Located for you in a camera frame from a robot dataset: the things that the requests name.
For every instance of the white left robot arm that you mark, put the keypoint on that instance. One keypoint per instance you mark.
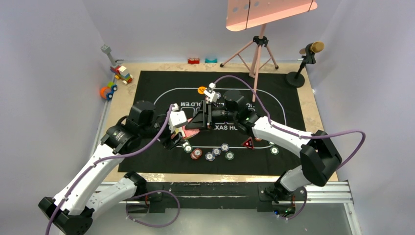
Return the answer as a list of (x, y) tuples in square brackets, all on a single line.
[(79, 204)]

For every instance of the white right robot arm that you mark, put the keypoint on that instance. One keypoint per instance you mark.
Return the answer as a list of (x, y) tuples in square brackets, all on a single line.
[(318, 156)]

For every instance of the teal toy block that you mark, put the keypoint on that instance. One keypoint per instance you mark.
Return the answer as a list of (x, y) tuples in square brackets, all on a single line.
[(211, 60)]

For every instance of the red poker chip stack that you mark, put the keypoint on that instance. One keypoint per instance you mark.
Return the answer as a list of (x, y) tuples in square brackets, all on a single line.
[(196, 154)]

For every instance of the red toy block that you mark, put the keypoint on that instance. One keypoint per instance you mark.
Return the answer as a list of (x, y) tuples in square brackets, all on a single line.
[(193, 60)]

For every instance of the red triangular dealer button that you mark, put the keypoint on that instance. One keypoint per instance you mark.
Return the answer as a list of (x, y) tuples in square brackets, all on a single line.
[(248, 143)]

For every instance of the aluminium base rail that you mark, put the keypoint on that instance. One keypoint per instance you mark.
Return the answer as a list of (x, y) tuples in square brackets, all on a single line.
[(209, 195)]

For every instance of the pink music stand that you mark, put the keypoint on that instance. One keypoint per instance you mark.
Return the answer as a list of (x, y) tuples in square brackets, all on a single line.
[(245, 14)]

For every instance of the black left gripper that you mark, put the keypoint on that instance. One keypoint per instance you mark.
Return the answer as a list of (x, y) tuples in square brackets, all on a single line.
[(169, 142)]

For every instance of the orange toy wheel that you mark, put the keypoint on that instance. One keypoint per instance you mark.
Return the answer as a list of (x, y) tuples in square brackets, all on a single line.
[(107, 92)]

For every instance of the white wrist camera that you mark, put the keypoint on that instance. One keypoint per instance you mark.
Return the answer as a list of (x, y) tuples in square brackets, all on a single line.
[(177, 118), (210, 94)]

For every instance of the orange big blind button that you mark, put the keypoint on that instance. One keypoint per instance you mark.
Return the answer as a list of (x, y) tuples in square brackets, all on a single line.
[(201, 90)]

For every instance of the colourful toy block train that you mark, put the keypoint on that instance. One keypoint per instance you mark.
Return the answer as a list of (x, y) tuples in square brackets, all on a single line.
[(120, 71)]

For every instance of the gold microphone on stand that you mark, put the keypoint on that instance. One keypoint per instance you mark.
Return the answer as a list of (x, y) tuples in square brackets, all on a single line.
[(296, 79)]

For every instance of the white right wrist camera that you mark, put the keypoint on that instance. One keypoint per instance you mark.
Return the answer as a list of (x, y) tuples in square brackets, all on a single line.
[(210, 94)]

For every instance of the red playing card box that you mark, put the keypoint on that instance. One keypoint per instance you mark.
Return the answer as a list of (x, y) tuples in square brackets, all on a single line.
[(188, 133)]

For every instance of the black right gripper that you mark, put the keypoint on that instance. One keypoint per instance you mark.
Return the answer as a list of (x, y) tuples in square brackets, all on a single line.
[(203, 120)]

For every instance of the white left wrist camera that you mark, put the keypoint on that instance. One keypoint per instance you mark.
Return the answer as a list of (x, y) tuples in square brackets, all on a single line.
[(177, 118)]

